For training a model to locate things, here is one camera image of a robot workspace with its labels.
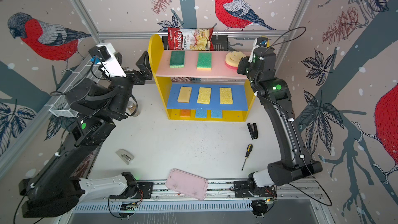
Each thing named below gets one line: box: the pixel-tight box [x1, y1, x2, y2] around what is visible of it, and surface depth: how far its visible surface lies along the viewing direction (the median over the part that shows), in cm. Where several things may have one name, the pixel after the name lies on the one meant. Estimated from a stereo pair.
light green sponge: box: [196, 52, 212, 71], surface depth 74 cm
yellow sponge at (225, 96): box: [219, 87, 233, 105], surface depth 94 cm
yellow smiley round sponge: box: [224, 50, 247, 70], surface depth 73 cm
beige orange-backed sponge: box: [177, 86, 193, 104], surface depth 95 cm
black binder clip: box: [247, 122, 259, 140], surface depth 94 cm
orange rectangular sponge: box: [179, 108, 192, 118], surface depth 102 cm
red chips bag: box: [167, 27, 215, 51], surface depth 89 cm
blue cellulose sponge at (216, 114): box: [211, 109, 223, 119], surface depth 103 cm
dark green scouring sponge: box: [169, 50, 186, 68], surface depth 75 cm
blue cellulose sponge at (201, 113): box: [195, 108, 207, 119], surface depth 102 cm
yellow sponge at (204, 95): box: [196, 87, 212, 105], surface depth 94 cm
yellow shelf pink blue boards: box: [147, 34, 257, 122], surface depth 92 cm
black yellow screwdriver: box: [241, 143, 253, 172], surface depth 87 cm
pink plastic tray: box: [165, 168, 209, 201], surface depth 75 cm
